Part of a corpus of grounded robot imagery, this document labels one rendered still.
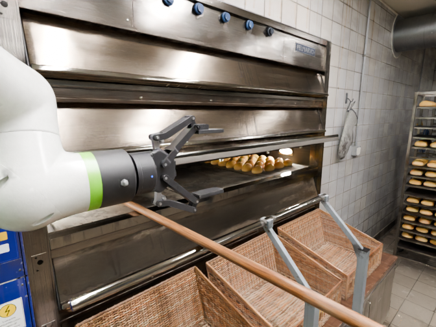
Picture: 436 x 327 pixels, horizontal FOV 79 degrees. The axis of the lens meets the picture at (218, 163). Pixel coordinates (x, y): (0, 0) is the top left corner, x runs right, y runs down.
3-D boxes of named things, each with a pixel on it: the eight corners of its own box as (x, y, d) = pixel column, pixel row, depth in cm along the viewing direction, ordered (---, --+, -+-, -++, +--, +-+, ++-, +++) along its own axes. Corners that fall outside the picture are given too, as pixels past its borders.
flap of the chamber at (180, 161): (52, 183, 74) (41, 185, 89) (339, 140, 191) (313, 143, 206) (50, 175, 74) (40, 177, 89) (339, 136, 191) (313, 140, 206)
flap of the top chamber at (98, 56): (30, 76, 78) (17, 13, 80) (323, 98, 195) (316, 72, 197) (32, 69, 75) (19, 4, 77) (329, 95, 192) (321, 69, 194)
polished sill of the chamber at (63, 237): (47, 244, 94) (45, 233, 93) (310, 170, 211) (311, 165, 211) (50, 250, 89) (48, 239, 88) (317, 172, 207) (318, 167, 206)
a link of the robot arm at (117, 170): (106, 217, 39) (101, 156, 37) (84, 198, 48) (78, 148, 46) (145, 207, 43) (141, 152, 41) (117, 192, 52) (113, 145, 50)
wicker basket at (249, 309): (204, 309, 139) (203, 261, 134) (268, 267, 177) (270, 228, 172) (283, 375, 104) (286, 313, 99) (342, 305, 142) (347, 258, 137)
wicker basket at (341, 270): (273, 265, 180) (275, 226, 175) (315, 239, 217) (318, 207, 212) (346, 302, 144) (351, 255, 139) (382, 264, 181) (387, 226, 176)
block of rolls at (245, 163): (201, 162, 225) (201, 156, 224) (240, 156, 256) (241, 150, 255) (257, 174, 180) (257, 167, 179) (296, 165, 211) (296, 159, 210)
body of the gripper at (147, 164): (117, 148, 48) (162, 144, 54) (121, 193, 50) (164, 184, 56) (135, 153, 42) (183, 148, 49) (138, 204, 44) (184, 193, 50)
